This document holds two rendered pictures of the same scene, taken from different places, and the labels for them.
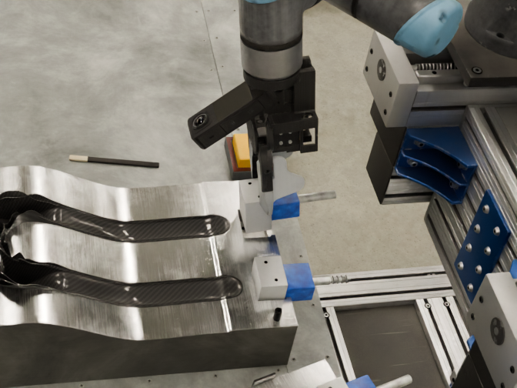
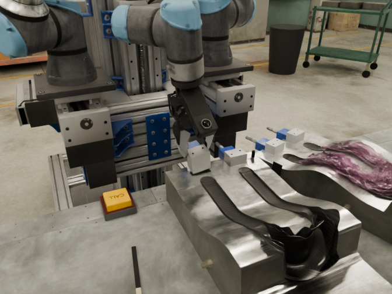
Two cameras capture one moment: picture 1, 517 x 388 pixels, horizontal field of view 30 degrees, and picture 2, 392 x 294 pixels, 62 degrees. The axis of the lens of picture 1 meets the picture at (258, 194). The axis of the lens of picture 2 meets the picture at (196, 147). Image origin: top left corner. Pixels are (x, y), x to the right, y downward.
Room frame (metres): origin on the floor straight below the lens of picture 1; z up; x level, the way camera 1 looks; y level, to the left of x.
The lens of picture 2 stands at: (0.98, 0.70, 1.35)
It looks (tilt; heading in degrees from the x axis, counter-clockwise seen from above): 29 degrees down; 264
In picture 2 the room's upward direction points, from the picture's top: straight up
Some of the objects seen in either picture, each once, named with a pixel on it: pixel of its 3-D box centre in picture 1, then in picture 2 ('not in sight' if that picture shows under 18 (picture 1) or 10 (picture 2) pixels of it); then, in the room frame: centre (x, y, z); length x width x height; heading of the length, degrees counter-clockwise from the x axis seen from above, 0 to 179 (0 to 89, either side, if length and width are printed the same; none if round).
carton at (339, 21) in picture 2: not in sight; (343, 20); (-3.31, -7.18, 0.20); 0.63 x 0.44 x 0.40; 23
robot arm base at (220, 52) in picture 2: not in sight; (212, 48); (0.81, -0.50, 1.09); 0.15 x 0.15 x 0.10
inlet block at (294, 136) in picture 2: not in sight; (282, 134); (0.60, -0.25, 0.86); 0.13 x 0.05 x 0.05; 125
